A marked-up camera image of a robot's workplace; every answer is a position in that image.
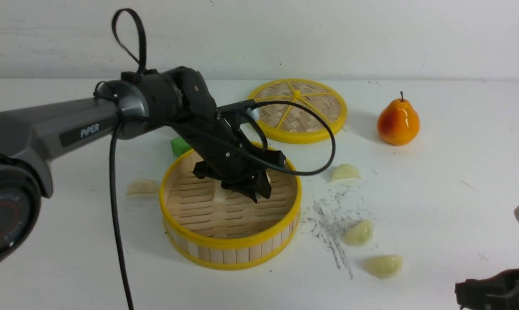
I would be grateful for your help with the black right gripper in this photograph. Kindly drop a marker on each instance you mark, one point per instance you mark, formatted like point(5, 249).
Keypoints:
point(499, 292)

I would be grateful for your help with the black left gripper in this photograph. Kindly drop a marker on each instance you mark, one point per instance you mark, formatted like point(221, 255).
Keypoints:
point(237, 172)

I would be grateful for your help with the white dumpling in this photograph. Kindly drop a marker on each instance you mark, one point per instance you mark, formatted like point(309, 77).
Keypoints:
point(143, 187)
point(220, 194)

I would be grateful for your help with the green dumpling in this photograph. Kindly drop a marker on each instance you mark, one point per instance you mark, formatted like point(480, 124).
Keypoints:
point(359, 235)
point(344, 172)
point(384, 267)

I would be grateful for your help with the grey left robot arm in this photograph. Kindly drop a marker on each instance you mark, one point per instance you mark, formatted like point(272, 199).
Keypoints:
point(137, 103)

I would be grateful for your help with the bamboo steamer tray yellow rim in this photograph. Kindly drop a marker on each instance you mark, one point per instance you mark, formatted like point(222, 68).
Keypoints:
point(235, 233)

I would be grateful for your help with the woven bamboo steamer lid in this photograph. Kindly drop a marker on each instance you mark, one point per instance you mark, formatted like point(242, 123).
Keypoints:
point(288, 124)

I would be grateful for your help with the green foam cube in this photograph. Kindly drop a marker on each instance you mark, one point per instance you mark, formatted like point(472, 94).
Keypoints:
point(179, 146)

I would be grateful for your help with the orange toy pear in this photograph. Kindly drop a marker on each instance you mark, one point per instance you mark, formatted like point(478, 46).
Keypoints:
point(398, 124)

